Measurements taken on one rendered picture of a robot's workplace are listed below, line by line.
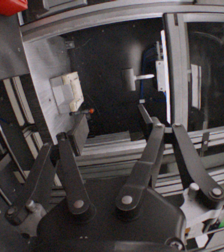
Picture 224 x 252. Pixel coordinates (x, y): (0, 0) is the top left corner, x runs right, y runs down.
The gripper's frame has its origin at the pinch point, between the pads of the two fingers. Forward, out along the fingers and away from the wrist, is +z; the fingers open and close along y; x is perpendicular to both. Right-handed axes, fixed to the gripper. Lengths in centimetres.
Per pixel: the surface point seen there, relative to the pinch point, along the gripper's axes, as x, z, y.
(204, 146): -22.4, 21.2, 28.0
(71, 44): 20, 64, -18
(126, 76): 1.6, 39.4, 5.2
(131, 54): 10, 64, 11
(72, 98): -3.2, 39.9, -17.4
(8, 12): 25.0, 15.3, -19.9
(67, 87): 1.5, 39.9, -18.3
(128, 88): -3.1, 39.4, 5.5
